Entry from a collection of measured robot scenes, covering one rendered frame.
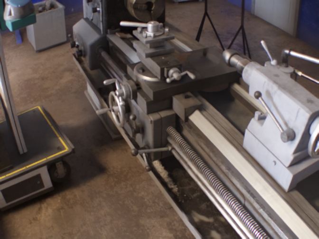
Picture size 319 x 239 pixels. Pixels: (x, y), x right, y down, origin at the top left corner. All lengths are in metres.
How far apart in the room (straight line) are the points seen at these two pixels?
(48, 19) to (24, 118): 2.02
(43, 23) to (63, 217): 2.80
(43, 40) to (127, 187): 2.65
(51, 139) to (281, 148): 1.65
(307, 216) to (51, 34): 3.95
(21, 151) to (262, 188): 1.64
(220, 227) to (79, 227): 0.97
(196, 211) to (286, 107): 0.78
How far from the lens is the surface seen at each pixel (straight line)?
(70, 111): 3.33
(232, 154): 1.54
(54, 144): 2.46
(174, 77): 1.69
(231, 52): 1.70
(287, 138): 1.33
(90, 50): 2.69
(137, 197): 2.46
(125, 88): 1.83
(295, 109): 1.35
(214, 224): 1.81
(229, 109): 2.01
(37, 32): 4.55
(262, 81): 1.47
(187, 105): 1.74
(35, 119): 2.76
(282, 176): 1.41
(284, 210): 1.36
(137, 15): 2.46
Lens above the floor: 1.84
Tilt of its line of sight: 36 degrees down
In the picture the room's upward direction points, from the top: 1 degrees counter-clockwise
